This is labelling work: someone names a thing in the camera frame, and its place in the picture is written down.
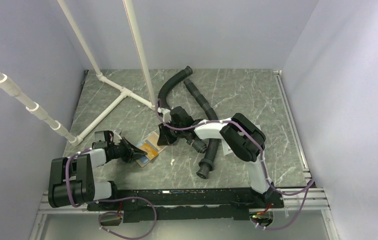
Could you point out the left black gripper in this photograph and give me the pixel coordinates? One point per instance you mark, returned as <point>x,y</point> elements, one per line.
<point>131,151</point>

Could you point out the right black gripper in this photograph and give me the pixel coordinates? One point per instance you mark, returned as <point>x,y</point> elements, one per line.
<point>164,139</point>

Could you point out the tan leather card holder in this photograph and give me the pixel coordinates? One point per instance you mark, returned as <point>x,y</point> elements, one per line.
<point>152,138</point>

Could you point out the gold VIP card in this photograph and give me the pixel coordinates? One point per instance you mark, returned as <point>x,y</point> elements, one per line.
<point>150,150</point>

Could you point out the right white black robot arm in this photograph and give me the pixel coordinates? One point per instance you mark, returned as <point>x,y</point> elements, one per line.
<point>210,130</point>

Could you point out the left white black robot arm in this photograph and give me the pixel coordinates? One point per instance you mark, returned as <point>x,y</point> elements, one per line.
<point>72,181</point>

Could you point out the clear plastic card tray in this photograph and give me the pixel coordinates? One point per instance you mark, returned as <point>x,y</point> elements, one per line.
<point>241,145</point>

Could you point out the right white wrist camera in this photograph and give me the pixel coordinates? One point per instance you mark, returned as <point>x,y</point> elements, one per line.
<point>166,114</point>

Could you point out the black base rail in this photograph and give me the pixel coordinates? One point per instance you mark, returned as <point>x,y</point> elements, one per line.
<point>189,204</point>

